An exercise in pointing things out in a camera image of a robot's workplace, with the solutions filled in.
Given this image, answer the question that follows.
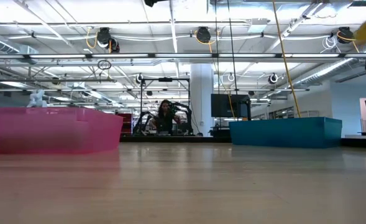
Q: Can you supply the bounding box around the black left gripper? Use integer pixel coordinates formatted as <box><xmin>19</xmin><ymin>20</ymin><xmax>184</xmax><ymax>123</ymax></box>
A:
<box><xmin>144</xmin><ymin>0</ymin><xmax>171</xmax><ymax>7</ymax></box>

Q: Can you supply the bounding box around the white structural column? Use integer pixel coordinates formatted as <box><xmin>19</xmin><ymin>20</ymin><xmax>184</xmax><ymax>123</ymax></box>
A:
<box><xmin>190</xmin><ymin>63</ymin><xmax>215</xmax><ymax>138</ymax></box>

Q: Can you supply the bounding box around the blue plastic bin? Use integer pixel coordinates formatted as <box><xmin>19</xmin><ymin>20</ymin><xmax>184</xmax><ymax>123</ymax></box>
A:
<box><xmin>228</xmin><ymin>116</ymin><xmax>343</xmax><ymax>149</ymax></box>

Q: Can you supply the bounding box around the person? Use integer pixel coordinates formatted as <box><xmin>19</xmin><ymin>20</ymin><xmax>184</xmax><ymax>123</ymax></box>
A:
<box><xmin>150</xmin><ymin>99</ymin><xmax>181</xmax><ymax>136</ymax></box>

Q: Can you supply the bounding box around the red cabinet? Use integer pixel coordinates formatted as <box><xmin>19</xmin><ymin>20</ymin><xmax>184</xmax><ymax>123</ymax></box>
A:
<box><xmin>117</xmin><ymin>113</ymin><xmax>134</xmax><ymax>136</ymax></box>

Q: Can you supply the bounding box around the translucent pink plastic bin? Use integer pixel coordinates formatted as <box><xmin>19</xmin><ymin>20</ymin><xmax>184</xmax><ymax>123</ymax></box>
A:
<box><xmin>0</xmin><ymin>106</ymin><xmax>124</xmax><ymax>156</ymax></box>

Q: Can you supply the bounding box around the white robot figure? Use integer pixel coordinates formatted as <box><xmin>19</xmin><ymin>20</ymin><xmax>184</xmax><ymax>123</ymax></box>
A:
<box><xmin>26</xmin><ymin>89</ymin><xmax>48</xmax><ymax>109</ymax></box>

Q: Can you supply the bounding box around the silver air duct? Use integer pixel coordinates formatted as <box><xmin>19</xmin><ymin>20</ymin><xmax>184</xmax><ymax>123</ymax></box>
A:
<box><xmin>0</xmin><ymin>30</ymin><xmax>40</xmax><ymax>65</ymax></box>
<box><xmin>291</xmin><ymin>36</ymin><xmax>366</xmax><ymax>87</ymax></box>

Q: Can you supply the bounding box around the suspended linear light rail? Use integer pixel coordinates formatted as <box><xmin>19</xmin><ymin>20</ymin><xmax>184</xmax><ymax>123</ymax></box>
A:
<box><xmin>0</xmin><ymin>53</ymin><xmax>366</xmax><ymax>60</ymax></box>

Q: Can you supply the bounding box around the thin black hanging cable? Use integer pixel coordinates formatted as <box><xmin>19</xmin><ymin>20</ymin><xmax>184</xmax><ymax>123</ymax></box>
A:
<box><xmin>214</xmin><ymin>0</ymin><xmax>220</xmax><ymax>94</ymax></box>

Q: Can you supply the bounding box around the black metal station frame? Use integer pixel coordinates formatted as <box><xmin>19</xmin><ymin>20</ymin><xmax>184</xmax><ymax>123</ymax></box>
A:
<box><xmin>140</xmin><ymin>77</ymin><xmax>191</xmax><ymax>138</ymax></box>

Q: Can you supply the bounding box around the black hanging cable hoop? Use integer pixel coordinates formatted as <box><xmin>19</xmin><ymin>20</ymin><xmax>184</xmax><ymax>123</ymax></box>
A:
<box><xmin>97</xmin><ymin>59</ymin><xmax>112</xmax><ymax>71</ymax></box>

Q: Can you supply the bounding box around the yellow hanging cable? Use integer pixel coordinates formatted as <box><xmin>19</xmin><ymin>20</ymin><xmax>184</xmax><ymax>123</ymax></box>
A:
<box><xmin>271</xmin><ymin>0</ymin><xmax>302</xmax><ymax>119</ymax></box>

